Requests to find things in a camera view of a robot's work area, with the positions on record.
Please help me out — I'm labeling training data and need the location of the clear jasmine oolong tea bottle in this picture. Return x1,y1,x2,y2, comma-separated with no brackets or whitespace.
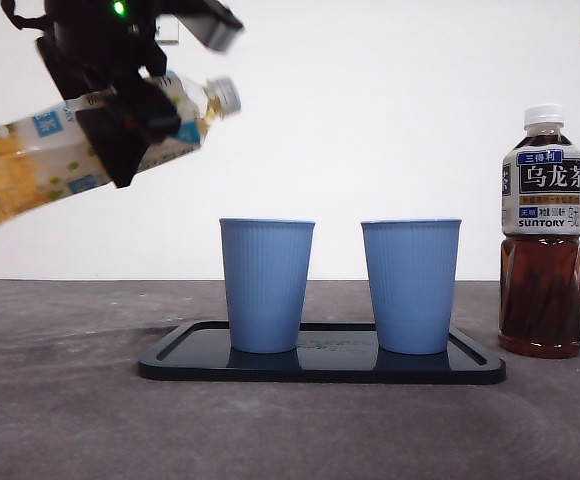
0,75,243,230

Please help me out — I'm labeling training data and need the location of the dark oolong tea bottle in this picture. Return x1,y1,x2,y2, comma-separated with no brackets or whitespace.
498,103,580,360

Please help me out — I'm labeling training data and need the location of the blue ribbed cup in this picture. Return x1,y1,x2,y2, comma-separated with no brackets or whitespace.
360,217,463,356
218,217,317,355

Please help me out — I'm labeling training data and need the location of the dark blue rectangular tray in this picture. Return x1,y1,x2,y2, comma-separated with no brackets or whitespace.
136,320,507,385

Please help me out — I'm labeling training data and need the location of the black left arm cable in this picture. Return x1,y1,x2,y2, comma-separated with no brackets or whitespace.
0,0,51,32

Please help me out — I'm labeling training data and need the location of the white wall socket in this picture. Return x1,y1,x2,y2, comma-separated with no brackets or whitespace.
155,16,180,45

